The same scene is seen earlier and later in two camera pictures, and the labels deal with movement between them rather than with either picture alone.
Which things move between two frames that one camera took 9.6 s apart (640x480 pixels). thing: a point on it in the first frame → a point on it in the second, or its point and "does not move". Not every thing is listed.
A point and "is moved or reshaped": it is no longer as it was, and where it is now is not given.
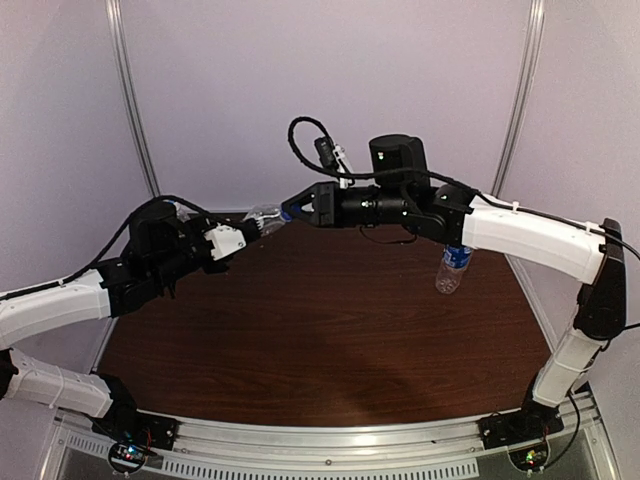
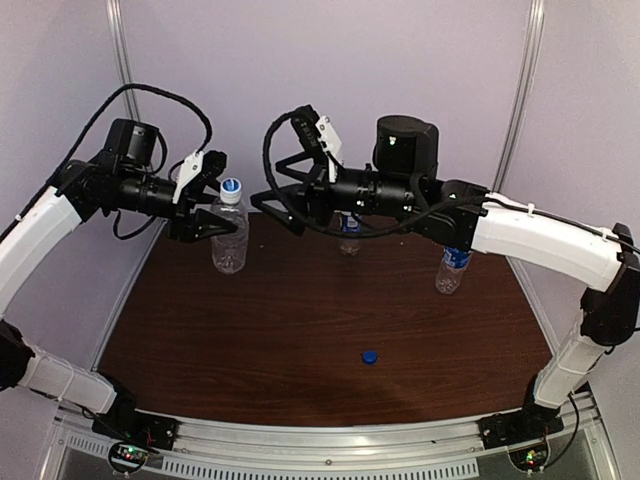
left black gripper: [205, 228] → [181, 211]
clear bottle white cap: [183, 211] is moved or reshaped
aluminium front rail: [347, 451] does not move
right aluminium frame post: [532, 50] does not move
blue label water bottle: [456, 259] does not move
